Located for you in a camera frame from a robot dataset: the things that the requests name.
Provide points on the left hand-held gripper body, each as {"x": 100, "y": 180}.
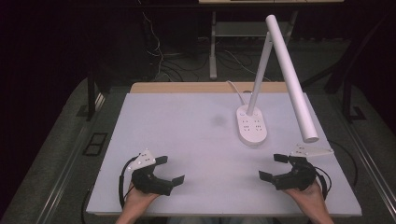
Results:
{"x": 149, "y": 182}

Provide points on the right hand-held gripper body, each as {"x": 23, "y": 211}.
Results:
{"x": 299, "y": 177}

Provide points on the person's left hand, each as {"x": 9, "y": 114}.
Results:
{"x": 137, "y": 200}

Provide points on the person's right hand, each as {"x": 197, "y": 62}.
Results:
{"x": 306, "y": 199}

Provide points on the white-topped wooden table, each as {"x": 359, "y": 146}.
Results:
{"x": 186, "y": 87}

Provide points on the white desk lamp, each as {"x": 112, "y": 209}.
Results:
{"x": 288, "y": 74}

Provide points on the black metal stand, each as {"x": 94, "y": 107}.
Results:
{"x": 91, "y": 96}
{"x": 347, "y": 102}

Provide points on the grey metal stand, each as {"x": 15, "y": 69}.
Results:
{"x": 213, "y": 62}

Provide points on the black floor socket frame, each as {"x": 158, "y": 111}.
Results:
{"x": 95, "y": 144}

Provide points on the metal floor rail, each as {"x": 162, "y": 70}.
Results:
{"x": 370, "y": 158}
{"x": 62, "y": 177}

